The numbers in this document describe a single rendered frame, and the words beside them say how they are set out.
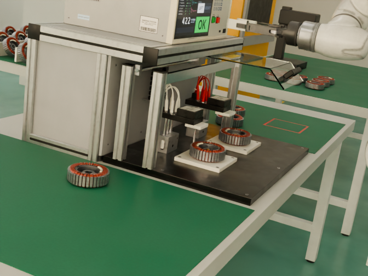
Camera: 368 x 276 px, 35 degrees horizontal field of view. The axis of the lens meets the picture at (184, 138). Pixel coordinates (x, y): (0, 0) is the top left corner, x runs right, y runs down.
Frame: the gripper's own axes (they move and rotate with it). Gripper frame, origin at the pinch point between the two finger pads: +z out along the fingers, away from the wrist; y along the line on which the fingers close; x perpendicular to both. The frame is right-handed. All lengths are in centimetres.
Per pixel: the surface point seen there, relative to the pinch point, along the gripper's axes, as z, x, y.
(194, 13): 9.4, 1.9, -15.8
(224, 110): 0.9, -29.4, 1.6
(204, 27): 9.4, -2.4, -6.3
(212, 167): -8.7, -40.3, -27.8
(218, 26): 9.5, -2.5, 5.6
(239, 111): 12, -40, 50
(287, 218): -8, -99, 94
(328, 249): -29, -118, 116
